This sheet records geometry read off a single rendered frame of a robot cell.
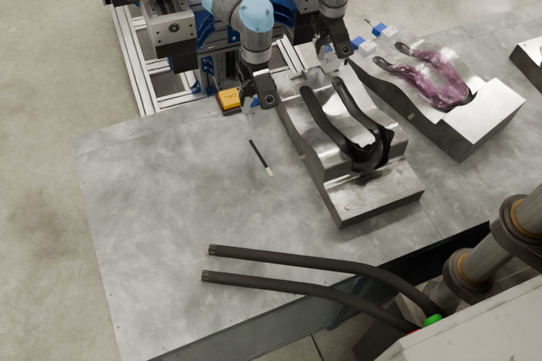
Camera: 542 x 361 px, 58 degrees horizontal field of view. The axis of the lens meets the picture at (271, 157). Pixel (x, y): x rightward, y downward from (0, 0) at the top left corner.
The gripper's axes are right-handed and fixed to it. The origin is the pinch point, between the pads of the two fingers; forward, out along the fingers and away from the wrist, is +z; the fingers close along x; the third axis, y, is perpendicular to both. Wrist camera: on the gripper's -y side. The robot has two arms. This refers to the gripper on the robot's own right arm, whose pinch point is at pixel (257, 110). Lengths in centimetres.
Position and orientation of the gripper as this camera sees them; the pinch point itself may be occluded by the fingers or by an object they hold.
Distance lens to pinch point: 137.1
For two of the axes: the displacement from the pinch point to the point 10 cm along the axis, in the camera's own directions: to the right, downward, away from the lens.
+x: -9.2, 3.0, -2.4
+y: -3.9, -7.9, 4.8
